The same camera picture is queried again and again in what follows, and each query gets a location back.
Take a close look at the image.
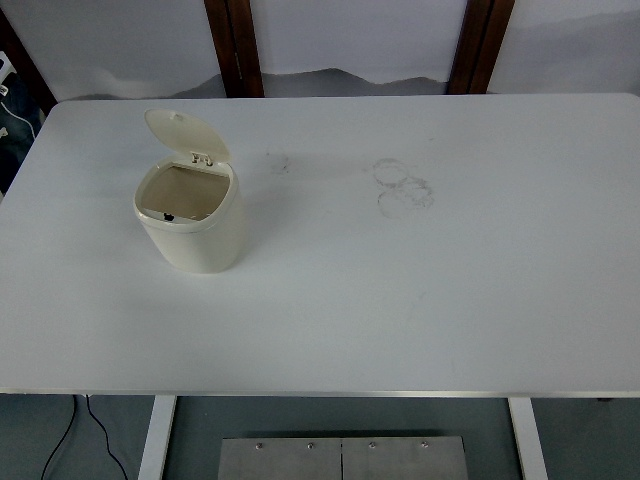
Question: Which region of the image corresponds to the left brown wooden post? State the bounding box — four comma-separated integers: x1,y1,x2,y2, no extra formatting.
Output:
204,0,264,98

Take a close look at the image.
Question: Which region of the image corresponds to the right white table leg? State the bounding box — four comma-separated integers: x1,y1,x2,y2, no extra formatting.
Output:
508,398,548,480

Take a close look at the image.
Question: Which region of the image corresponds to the right brown wooden post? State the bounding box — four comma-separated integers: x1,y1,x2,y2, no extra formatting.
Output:
446,0,516,95

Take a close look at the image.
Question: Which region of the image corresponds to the cream desktop trash can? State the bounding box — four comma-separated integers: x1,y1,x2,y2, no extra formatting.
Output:
134,109,246,274

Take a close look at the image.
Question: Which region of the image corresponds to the grey metal base plate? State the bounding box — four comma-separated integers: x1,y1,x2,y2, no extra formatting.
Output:
218,436,469,479

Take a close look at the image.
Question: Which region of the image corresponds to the dark clutter at left edge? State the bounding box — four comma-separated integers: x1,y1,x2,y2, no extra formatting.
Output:
1,11,58,197

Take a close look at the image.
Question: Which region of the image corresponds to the brown wooden post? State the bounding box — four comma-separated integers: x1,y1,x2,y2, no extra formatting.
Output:
204,0,264,98
446,0,516,95

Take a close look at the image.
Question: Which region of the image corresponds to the white table leg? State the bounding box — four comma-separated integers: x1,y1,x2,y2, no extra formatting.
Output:
508,398,548,480
138,395,177,480

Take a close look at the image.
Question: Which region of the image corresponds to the black floor cable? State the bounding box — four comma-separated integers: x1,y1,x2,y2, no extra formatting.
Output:
40,394,129,480

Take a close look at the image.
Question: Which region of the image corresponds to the left white table leg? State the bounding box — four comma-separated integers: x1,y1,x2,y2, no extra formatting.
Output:
138,395,177,480

